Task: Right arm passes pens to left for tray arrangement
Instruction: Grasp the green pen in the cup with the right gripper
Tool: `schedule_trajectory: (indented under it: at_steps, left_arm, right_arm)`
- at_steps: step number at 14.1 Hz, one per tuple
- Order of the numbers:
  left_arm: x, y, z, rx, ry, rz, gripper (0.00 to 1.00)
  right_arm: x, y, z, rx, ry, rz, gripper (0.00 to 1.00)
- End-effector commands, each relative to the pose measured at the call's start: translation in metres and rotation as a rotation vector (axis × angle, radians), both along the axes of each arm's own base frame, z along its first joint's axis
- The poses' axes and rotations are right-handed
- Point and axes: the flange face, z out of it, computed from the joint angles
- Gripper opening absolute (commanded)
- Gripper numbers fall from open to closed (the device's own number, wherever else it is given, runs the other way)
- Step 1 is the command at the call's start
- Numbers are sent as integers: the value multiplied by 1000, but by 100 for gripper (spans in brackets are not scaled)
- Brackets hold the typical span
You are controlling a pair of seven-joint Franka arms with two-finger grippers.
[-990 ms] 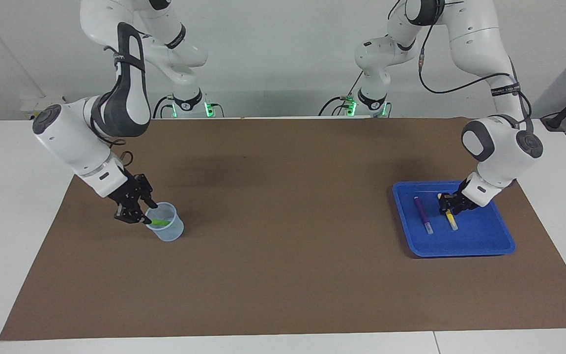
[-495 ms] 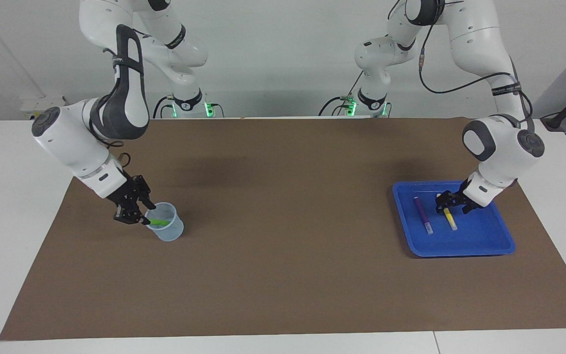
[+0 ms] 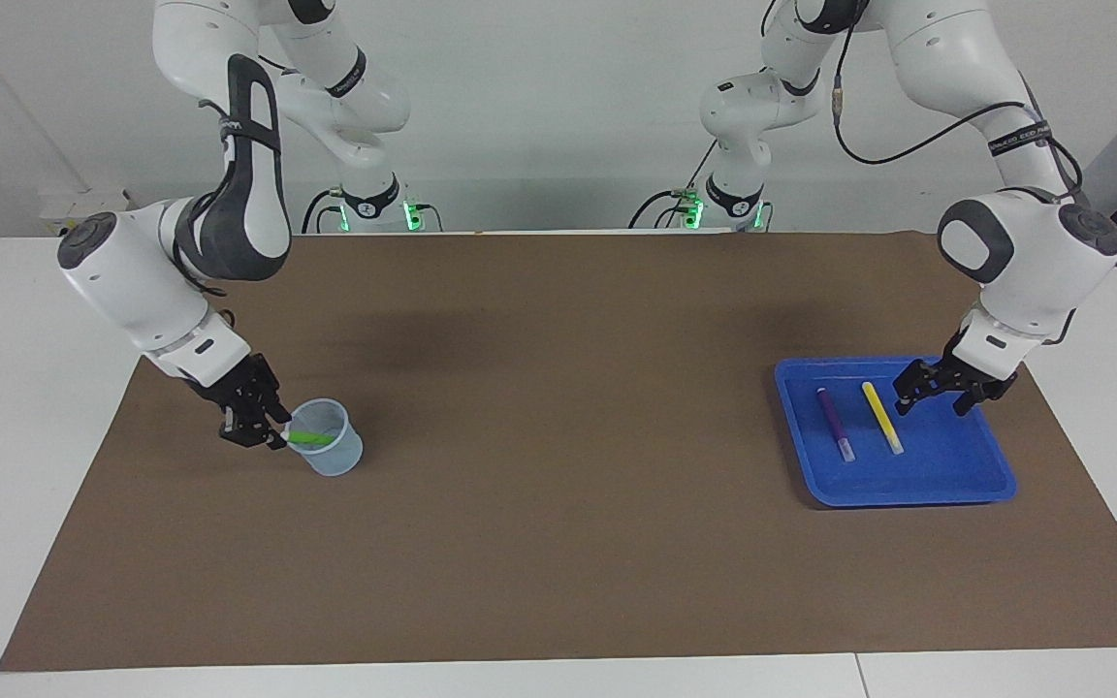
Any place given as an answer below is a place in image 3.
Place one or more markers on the brown table mat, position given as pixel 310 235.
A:
pixel 568 504

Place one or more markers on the yellow pen with white cap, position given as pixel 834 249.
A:
pixel 880 417

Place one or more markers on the green pen with white cap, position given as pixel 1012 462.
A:
pixel 311 438

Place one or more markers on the white wall box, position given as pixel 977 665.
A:
pixel 93 213

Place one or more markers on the blue plastic tray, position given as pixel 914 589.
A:
pixel 946 465

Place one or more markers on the purple pen with white cap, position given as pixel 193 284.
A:
pixel 832 417

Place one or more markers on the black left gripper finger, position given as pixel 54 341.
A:
pixel 919 383
pixel 973 396

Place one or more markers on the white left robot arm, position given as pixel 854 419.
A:
pixel 1034 262

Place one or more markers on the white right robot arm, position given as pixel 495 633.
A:
pixel 132 281

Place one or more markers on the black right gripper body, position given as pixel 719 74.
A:
pixel 234 388

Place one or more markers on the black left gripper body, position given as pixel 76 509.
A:
pixel 980 368

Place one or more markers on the clear plastic cup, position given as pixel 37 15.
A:
pixel 335 462

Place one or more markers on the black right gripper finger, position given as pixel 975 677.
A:
pixel 243 431
pixel 277 419

